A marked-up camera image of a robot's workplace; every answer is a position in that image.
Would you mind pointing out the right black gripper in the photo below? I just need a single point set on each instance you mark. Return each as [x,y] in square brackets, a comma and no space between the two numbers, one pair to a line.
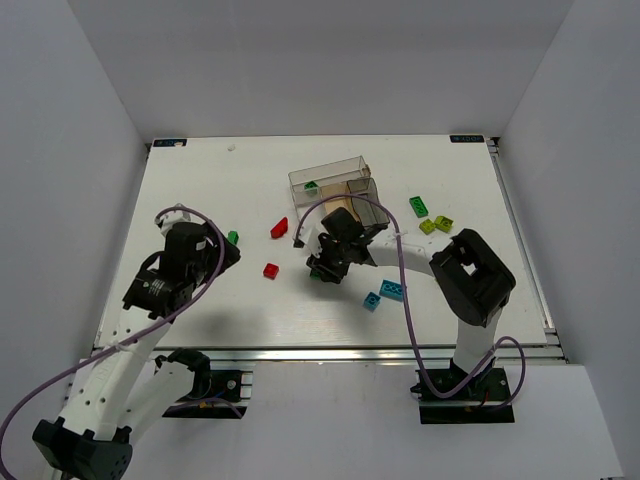
[329,262]

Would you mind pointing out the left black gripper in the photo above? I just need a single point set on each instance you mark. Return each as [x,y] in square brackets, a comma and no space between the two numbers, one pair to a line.
[220,248]

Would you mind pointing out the small green number lego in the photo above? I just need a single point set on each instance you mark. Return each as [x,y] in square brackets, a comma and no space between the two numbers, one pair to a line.
[233,237]

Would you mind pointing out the green square lego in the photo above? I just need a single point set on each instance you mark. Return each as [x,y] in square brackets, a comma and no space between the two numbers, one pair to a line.
[311,187]

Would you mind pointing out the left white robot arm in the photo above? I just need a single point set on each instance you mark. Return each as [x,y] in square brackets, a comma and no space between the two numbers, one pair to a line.
[94,434]

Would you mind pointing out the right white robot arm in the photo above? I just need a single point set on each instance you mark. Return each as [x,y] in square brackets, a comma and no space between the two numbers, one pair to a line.
[474,281]

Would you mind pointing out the cyan small lego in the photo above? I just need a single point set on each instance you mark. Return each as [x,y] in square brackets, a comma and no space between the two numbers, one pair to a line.
[371,301]

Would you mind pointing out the cyan long lego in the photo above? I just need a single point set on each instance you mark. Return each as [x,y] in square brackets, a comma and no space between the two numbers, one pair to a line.
[392,290]

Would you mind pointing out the red square lego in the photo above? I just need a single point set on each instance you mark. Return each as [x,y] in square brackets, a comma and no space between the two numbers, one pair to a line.
[271,271]

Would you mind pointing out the red curved lego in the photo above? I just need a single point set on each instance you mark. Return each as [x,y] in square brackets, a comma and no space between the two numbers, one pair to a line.
[280,228]

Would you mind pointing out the amber transparent container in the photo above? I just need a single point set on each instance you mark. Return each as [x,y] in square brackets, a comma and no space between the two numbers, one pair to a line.
[338,202]

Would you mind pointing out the grey smoky container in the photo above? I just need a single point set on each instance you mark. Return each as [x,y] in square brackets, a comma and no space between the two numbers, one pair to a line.
[365,203]

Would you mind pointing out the long clear smoky container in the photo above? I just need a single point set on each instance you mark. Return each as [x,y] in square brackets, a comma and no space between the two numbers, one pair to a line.
[334,172]

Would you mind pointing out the lime flat square lego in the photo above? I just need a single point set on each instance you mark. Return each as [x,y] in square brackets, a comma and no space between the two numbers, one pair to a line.
[427,226]

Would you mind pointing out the lime curved lego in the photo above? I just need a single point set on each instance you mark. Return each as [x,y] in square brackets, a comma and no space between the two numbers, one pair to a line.
[443,223]

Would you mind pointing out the left blue table label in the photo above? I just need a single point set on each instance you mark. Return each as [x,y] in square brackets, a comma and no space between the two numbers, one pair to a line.
[169,143]

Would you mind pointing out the blue table label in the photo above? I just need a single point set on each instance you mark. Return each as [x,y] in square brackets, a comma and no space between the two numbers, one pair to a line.
[169,143]
[466,138]

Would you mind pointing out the right blue table label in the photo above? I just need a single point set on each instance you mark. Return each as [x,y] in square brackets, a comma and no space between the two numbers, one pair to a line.
[466,138]

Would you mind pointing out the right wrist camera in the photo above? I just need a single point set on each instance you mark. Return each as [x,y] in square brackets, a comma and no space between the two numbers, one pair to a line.
[308,239]

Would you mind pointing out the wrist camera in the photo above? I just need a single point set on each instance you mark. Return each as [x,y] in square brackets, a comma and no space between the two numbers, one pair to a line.
[308,239]
[167,220]

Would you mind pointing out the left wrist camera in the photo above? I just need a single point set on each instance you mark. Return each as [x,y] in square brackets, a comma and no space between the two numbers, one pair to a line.
[167,220]

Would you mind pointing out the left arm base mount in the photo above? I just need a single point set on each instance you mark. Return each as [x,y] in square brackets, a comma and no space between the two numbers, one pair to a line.
[218,392]

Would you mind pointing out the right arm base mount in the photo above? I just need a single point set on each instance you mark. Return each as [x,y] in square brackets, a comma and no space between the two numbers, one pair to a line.
[479,402]

